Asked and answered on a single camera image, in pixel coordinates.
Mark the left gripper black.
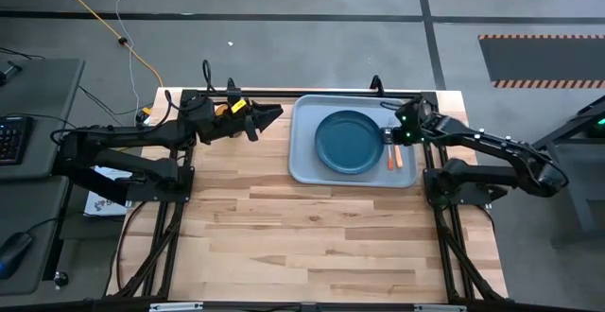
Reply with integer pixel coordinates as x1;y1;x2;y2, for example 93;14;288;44
195;104;285;145

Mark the blue round plate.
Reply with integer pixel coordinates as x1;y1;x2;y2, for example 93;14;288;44
314;109;385;176

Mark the grey plastic tray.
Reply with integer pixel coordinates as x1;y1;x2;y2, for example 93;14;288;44
286;94;421;189

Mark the yellow black plug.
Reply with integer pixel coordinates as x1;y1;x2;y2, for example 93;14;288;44
134;106;153;127

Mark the black hazard-striped floor mat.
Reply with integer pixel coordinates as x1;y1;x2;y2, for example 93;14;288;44
477;33;605;90

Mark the white printed box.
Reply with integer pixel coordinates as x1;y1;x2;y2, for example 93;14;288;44
83;164;134;218

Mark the grey desk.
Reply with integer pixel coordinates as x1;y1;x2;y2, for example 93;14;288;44
0;58;86;182
0;175;72;299

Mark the black keyboard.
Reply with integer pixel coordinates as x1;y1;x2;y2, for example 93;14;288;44
0;115;36;167

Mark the black computer mouse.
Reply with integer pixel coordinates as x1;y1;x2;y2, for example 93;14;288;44
0;231;34;281

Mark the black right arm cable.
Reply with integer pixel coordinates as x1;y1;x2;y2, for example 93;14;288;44
379;97;426;114

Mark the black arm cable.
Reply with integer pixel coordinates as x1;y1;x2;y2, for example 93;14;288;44
379;97;426;114
163;59;214;129

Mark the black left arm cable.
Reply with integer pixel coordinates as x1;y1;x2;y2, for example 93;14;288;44
163;59;214;129

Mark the silver metal bracket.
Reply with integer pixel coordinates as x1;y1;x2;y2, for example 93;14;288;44
148;302;205;312
414;303;468;312

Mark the white floor cable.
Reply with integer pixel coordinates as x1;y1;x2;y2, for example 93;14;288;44
93;0;143;114

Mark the yellow floor cable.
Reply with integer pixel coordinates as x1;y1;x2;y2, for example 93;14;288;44
45;0;165;89

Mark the black handle tool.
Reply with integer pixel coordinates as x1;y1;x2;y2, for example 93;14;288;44
0;61;24;87

